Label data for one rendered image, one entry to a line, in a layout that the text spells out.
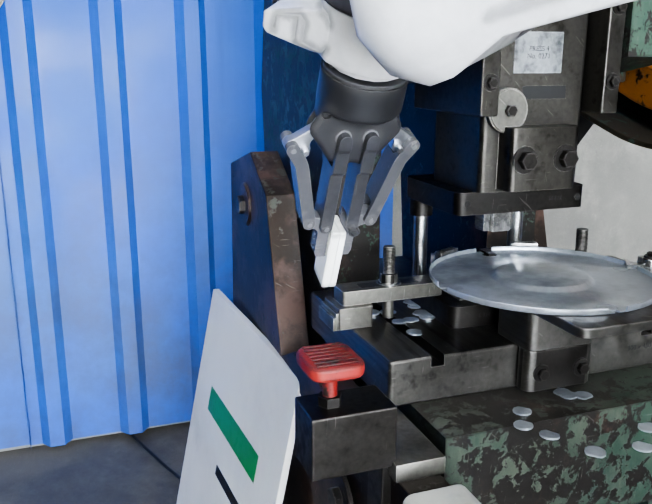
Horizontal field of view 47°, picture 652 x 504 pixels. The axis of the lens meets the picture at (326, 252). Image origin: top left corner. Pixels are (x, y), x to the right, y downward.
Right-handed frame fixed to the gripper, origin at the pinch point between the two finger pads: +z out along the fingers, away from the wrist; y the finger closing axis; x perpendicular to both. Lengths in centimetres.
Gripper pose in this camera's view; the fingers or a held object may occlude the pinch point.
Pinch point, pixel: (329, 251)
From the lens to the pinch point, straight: 74.8
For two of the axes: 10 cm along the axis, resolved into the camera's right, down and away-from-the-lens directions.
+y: 9.5, -0.7, 3.2
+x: -2.9, -6.4, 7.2
